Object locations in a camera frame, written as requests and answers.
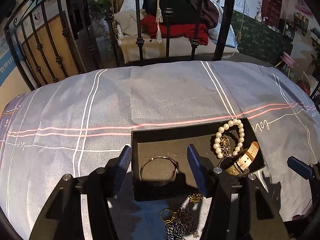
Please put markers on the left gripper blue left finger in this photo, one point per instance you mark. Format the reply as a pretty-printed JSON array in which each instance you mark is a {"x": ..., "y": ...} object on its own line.
[{"x": 61, "y": 218}]

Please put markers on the dark maroon jacket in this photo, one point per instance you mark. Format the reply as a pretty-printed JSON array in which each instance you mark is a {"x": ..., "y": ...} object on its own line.
[{"x": 208, "y": 15}]

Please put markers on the black iron bed frame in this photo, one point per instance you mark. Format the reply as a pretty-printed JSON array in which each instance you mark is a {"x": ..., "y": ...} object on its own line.
[{"x": 50, "y": 40}]

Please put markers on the white wicker swing chair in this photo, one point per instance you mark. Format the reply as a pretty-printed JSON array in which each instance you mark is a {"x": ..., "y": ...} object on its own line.
[{"x": 148, "y": 40}]

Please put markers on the pink stool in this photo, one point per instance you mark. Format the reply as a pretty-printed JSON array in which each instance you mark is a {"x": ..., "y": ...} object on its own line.
[{"x": 286, "y": 64}]

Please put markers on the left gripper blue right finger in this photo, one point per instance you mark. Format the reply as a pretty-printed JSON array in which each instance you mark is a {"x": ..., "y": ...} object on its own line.
[{"x": 240, "y": 207}]

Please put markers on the green patterned table cloth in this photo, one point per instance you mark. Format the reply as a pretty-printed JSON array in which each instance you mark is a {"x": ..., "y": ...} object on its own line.
[{"x": 258, "y": 40}]

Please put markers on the beige strap wristwatch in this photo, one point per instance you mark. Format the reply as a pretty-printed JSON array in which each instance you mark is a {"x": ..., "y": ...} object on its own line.
[{"x": 241, "y": 165}]

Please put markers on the white ceramic vase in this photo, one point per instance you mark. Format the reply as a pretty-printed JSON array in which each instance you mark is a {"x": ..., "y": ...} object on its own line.
[{"x": 258, "y": 17}]

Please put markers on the red garment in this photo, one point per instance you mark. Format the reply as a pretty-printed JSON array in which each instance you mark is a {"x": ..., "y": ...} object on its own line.
[{"x": 149, "y": 25}]

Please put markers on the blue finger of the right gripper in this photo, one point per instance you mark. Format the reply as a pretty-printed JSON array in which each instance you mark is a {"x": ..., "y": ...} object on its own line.
[{"x": 308, "y": 172}]

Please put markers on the red phone booth cabinet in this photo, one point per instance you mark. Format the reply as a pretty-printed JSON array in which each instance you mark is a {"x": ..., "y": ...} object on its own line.
[{"x": 271, "y": 11}]

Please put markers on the black jewelry tray box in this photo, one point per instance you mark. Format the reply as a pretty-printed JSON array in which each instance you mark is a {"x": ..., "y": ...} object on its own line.
[{"x": 219, "y": 142}]

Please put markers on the thin gold bangle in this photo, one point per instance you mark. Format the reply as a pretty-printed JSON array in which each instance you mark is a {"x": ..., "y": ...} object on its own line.
[{"x": 159, "y": 169}]

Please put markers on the black garment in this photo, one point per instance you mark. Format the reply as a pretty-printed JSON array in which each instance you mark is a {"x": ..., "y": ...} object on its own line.
[{"x": 170, "y": 7}]

